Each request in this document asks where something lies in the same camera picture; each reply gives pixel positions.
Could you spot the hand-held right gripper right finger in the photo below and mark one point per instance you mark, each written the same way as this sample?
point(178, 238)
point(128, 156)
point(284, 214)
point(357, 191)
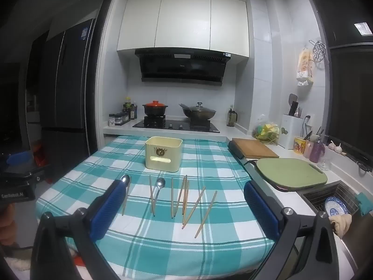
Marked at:
point(262, 210)

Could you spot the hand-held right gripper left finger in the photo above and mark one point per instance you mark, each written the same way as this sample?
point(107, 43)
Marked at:
point(107, 210)

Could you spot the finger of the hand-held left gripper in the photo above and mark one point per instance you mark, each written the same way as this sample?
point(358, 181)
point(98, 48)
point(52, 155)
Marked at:
point(19, 158)

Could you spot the metal spoon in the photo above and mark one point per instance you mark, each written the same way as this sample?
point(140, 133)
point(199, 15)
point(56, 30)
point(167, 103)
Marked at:
point(125, 178)
point(160, 182)

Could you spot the cream utensil holder box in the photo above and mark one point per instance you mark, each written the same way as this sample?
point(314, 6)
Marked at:
point(163, 154)

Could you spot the person's left hand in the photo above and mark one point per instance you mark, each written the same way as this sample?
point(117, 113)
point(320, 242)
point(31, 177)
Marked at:
point(8, 220)

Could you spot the black electric griddle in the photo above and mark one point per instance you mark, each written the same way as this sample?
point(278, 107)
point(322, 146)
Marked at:
point(287, 189)

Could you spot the green cutting board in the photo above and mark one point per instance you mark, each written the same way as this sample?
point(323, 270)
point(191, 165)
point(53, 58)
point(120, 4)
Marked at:
point(290, 171)

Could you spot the steel sink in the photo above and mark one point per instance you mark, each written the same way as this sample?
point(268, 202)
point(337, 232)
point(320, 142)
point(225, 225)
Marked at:
point(316, 195)

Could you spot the teal plaid tablecloth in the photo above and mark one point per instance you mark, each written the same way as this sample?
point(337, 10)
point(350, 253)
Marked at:
point(163, 239)

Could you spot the wooden cutting board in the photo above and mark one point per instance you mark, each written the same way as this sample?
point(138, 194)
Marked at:
point(253, 147)

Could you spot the blue patterned plate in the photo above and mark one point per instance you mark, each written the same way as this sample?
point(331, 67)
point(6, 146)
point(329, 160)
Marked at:
point(335, 207)

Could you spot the yellow printed mug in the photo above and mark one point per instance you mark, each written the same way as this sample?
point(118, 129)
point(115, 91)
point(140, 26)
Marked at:
point(299, 145)

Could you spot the pink cup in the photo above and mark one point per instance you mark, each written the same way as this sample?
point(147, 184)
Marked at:
point(307, 149)

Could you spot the clear plastic bag yellow contents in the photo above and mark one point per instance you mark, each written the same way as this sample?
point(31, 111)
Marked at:
point(265, 132)

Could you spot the clear drinking glass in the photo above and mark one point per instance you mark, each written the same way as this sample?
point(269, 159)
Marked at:
point(324, 163)

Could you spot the purple bottle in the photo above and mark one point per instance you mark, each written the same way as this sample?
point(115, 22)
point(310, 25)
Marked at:
point(316, 151)

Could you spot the dark refrigerator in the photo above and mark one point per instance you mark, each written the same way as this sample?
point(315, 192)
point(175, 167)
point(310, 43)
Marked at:
point(67, 93)

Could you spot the beige dish rag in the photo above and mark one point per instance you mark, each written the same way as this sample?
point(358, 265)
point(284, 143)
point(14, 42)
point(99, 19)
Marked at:
point(342, 224)

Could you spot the white knife block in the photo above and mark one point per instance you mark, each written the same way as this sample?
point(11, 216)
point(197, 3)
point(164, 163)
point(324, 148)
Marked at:
point(291, 132)

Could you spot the white label spice jar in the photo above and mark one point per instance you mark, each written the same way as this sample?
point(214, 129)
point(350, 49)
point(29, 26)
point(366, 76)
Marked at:
point(112, 120)

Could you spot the row of spice jars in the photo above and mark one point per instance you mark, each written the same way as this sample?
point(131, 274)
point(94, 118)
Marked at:
point(122, 118)

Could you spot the garlic bulbs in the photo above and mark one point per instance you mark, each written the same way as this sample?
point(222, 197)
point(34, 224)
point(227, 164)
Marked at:
point(336, 148)

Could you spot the green water jug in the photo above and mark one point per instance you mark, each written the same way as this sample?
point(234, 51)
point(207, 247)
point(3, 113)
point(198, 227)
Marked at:
point(231, 117)

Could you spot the dark sauce bottle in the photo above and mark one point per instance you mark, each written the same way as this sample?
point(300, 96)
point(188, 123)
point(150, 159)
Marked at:
point(133, 111)

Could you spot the teal cloth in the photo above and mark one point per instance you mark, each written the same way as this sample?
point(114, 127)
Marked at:
point(364, 204)

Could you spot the green capped sauce bottle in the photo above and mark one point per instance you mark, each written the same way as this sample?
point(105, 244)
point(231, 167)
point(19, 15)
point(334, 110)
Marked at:
point(127, 105)

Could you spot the black gas stove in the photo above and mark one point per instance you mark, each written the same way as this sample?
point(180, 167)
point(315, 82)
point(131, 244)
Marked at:
point(174, 125)

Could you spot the black clay pot red lid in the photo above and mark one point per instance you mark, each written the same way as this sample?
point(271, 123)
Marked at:
point(154, 108)

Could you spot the grey spatula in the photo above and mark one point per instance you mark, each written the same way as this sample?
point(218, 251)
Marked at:
point(293, 100)

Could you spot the dark wok with lid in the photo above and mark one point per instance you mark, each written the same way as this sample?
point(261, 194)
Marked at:
point(198, 112)

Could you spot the dark window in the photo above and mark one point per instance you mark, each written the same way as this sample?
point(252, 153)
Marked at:
point(349, 102)

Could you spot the hanging orange white package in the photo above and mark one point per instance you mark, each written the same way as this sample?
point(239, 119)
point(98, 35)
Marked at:
point(305, 67)

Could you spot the black range hood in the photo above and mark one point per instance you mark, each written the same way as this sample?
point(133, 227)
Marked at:
point(182, 67)

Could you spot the wall power outlet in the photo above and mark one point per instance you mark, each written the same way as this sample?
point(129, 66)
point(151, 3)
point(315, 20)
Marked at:
point(309, 119)

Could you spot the white wall cabinets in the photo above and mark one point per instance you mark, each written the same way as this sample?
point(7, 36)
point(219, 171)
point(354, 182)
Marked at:
point(183, 20)

